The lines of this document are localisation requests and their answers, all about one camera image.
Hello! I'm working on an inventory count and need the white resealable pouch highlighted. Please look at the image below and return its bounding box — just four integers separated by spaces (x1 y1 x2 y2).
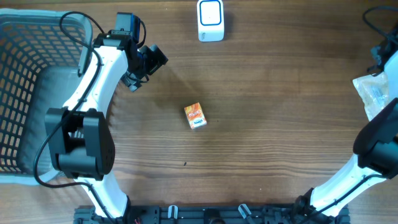
353 72 389 121

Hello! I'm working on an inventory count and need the white barcode scanner box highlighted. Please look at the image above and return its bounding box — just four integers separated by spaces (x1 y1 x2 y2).
197 0 224 42

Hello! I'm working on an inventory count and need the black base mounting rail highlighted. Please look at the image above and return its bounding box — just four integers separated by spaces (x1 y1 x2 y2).
73 203 351 224

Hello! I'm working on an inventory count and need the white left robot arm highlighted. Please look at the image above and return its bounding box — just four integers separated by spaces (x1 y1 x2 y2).
39 12 168 223

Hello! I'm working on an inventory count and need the grey plastic lattice basket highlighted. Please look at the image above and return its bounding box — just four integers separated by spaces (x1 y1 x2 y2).
1 8 93 185

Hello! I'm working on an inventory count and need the orange small carton box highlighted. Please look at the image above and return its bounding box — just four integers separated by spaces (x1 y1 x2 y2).
184 103 207 129

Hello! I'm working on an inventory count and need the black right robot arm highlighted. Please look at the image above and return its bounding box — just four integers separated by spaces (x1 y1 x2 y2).
290 35 397 223

